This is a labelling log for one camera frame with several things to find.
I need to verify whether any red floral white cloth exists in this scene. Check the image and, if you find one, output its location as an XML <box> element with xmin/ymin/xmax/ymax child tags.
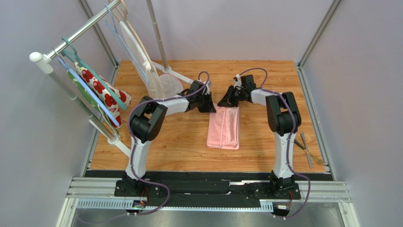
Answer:
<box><xmin>74</xmin><ymin>62</ymin><xmax>132</xmax><ymax>129</ymax></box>

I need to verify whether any teal plastic hanger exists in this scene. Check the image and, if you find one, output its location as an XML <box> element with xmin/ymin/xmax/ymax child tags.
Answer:
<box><xmin>61</xmin><ymin>36</ymin><xmax>127</xmax><ymax>110</ymax></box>

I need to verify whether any pink cloth napkin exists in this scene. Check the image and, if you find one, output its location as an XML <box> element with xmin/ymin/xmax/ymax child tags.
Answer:
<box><xmin>206</xmin><ymin>104</ymin><xmax>240</xmax><ymax>150</ymax></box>

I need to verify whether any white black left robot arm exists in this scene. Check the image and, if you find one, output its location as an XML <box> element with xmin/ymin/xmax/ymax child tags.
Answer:
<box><xmin>122</xmin><ymin>80</ymin><xmax>216</xmax><ymax>190</ymax></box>

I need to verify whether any blue plastic hanger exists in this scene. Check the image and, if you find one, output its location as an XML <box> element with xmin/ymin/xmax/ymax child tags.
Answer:
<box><xmin>58</xmin><ymin>58</ymin><xmax>122</xmax><ymax>129</ymax></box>

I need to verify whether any metal clothes rack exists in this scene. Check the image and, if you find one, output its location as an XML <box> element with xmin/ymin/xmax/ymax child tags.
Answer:
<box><xmin>28</xmin><ymin>0</ymin><xmax>194</xmax><ymax>158</ymax></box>

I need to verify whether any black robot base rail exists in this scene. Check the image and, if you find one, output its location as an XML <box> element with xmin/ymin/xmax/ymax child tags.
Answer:
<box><xmin>114</xmin><ymin>171</ymin><xmax>301</xmax><ymax>208</ymax></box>

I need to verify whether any green patterned cloth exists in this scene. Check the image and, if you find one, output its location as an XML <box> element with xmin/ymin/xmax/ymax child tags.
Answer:
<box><xmin>67</xmin><ymin>69</ymin><xmax>109</xmax><ymax>121</ymax></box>

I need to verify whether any beige hanger with white cloth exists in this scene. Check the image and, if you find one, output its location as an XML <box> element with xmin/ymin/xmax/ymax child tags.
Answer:
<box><xmin>108</xmin><ymin>0</ymin><xmax>166</xmax><ymax>99</ymax></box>

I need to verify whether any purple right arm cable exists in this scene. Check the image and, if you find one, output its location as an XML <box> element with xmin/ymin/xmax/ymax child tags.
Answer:
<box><xmin>234</xmin><ymin>68</ymin><xmax>312</xmax><ymax>220</ymax></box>

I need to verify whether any light blue thin hanger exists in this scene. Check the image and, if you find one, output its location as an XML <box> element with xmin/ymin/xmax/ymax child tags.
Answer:
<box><xmin>105</xmin><ymin>4</ymin><xmax>155</xmax><ymax>85</ymax></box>

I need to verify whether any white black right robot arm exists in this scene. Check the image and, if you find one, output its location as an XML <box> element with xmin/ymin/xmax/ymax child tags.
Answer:
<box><xmin>218</xmin><ymin>75</ymin><xmax>301</xmax><ymax>198</ymax></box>

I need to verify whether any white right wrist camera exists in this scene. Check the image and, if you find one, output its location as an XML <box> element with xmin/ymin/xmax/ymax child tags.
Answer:
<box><xmin>234</xmin><ymin>74</ymin><xmax>242</xmax><ymax>89</ymax></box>

